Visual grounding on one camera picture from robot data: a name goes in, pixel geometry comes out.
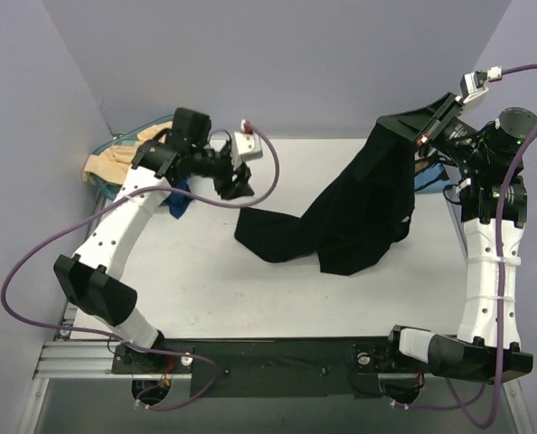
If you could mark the folded black printed t shirt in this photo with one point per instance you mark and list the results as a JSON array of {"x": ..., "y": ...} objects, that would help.
[{"x": 430, "y": 174}]

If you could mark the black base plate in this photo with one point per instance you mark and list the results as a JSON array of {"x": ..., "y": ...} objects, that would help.
[{"x": 278, "y": 368}]

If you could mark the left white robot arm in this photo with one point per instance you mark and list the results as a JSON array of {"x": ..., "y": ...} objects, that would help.
[{"x": 90, "y": 278}]

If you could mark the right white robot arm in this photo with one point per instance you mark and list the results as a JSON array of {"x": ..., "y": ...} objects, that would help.
[{"x": 487, "y": 346}]

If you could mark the teal plastic basket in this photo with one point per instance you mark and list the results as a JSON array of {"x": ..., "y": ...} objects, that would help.
[{"x": 110, "y": 190}]

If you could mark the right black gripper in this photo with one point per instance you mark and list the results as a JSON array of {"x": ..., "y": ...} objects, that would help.
[{"x": 436, "y": 120}]

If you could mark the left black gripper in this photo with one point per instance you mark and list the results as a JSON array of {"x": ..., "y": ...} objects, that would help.
[{"x": 226, "y": 176}]

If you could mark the aluminium frame rail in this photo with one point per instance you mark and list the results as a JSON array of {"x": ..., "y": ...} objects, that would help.
[{"x": 100, "y": 359}]

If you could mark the blue t shirt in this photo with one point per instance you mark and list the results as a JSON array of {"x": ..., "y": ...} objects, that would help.
[{"x": 176, "y": 203}]

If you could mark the beige t shirt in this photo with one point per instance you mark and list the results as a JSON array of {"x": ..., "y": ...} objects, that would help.
[{"x": 111, "y": 165}]

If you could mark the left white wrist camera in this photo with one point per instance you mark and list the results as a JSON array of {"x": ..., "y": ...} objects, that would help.
[{"x": 245, "y": 148}]

